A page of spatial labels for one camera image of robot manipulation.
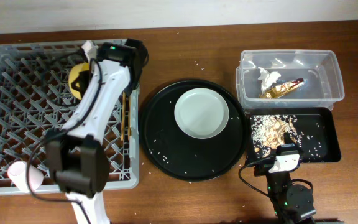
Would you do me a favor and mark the round black tray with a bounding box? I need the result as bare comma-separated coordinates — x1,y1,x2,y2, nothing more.
139,79,249,182

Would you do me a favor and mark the grey dishwasher rack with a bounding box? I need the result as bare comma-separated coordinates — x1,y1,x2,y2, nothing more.
0,40,140,195

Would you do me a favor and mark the black rectangular tray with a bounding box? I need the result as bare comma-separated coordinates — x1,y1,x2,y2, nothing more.
246,108,342,164

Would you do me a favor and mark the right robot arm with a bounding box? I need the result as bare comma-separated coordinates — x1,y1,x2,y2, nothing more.
254,133,316,223

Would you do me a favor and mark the pink cup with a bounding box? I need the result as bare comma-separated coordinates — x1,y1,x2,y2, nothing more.
7,161,44,193

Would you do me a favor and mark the grey plate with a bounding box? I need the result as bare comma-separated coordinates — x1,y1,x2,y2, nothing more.
174,88,229,139

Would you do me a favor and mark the food scraps pile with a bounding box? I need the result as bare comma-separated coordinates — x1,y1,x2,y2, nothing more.
251,115,301,158

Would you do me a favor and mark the yellow bowl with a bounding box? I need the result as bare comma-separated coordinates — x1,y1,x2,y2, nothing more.
68,63,91,100

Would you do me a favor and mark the clear plastic bin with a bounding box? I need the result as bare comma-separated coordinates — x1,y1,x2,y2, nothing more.
236,49,345,110

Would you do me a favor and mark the gold foil wrapper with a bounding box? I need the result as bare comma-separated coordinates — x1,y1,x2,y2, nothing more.
259,78,304,99

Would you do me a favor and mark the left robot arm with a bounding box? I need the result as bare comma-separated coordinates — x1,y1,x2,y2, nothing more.
42,39,149,223

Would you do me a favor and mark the white tissue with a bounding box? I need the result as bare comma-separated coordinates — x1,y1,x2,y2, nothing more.
258,67,281,93

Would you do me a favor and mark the gold chopstick left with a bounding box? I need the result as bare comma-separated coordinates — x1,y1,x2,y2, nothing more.
121,92,126,142

